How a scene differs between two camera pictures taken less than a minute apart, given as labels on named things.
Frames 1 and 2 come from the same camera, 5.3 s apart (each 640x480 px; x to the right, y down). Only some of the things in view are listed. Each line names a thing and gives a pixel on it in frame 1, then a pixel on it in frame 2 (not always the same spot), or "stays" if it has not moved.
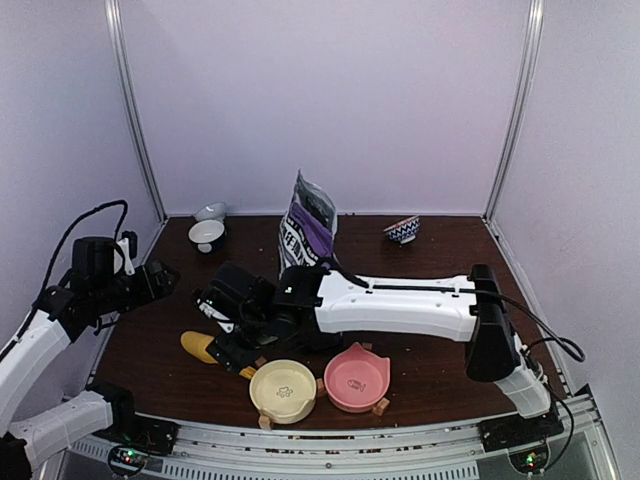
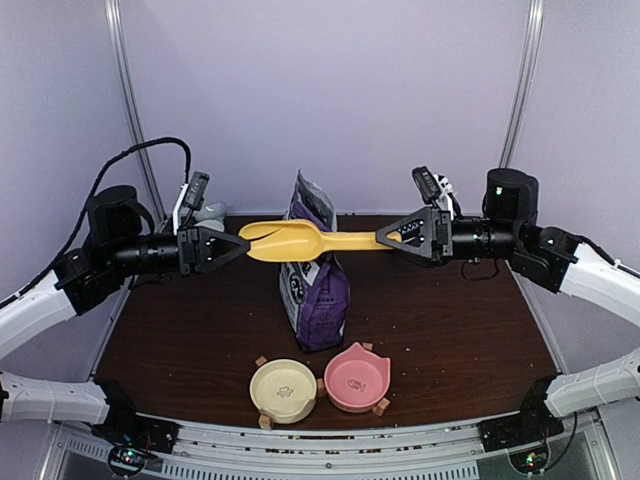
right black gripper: (234, 358) to (441, 234)
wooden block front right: (381, 406) stays
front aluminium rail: (579, 449) stays
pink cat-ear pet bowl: (356, 379) stays
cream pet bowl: (285, 389) stays
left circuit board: (126, 460) stays
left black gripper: (148, 293) to (193, 259)
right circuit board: (529, 460) stays
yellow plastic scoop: (196, 344) to (293, 240)
